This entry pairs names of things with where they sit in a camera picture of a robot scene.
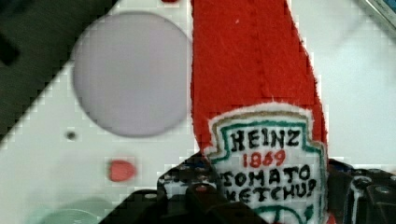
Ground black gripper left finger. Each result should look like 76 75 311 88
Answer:
157 153 228 224

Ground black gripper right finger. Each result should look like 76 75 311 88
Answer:
328 159 396 224

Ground red plush ketchup bottle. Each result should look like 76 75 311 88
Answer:
191 0 333 224

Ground green bowl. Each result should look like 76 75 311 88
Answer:
23 197 114 224

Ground large grey plate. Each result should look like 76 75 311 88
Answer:
73 12 191 137

